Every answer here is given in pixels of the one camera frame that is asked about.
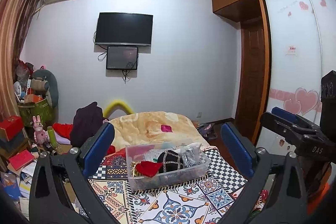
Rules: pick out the green gift box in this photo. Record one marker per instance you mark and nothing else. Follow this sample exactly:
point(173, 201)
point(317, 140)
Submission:
point(41, 108)

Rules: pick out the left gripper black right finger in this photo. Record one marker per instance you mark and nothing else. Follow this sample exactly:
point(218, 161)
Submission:
point(241, 150)

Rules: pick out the striped pink curtain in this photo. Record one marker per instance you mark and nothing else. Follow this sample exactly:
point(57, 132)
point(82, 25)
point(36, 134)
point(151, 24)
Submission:
point(16, 17)

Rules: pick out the beige patterned folded blanket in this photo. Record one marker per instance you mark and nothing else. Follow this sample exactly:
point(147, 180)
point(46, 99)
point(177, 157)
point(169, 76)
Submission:
point(154, 127)

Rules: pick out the brown wooden door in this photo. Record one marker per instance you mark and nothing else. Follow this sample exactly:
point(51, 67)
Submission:
point(251, 77)

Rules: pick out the green bottle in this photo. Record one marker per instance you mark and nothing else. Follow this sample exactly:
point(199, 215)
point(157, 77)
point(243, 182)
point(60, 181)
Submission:
point(52, 137)

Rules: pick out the dark purple clothes pile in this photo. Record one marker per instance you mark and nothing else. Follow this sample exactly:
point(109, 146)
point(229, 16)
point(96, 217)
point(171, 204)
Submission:
point(86, 123)

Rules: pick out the red box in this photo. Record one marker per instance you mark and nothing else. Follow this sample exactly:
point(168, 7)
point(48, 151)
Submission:
point(10, 127)

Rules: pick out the red soft cloth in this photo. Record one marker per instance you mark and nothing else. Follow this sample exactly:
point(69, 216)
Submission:
point(148, 168)

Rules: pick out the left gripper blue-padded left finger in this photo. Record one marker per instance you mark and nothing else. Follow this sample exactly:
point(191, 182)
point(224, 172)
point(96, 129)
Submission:
point(95, 148)

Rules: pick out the grey plush dinosaur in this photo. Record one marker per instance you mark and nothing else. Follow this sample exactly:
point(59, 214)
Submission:
point(44, 82)

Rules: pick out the pink bunny figurine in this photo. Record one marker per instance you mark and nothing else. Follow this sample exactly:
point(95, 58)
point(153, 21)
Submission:
point(40, 135)

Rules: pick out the black wall television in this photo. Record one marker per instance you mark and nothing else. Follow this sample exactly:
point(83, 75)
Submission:
point(120, 28)

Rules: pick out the patterned patchwork bedspread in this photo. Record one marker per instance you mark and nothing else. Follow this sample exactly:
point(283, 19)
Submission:
point(203, 200)

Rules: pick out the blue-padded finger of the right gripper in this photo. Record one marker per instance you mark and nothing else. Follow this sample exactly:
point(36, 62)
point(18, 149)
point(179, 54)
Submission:
point(284, 114)
point(283, 127)

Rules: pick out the small dark wall monitor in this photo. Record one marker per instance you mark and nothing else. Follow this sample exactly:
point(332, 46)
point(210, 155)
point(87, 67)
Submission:
point(122, 58)

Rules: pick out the black bag with chain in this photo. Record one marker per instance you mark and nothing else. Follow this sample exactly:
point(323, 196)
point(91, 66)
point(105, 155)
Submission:
point(170, 167)

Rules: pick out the yellow curved pillow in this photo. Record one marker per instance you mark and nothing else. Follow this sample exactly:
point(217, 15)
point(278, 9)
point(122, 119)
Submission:
point(117, 105)

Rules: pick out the grey knitted item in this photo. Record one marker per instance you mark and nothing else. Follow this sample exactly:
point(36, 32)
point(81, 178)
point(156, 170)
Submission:
point(190, 156)

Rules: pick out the wooden wardrobe with sliding doors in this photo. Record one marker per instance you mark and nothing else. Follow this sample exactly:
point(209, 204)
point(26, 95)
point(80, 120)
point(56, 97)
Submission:
point(299, 37)

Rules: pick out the clear plastic storage bin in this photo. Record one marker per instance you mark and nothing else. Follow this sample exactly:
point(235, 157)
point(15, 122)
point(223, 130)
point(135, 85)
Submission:
point(160, 180)

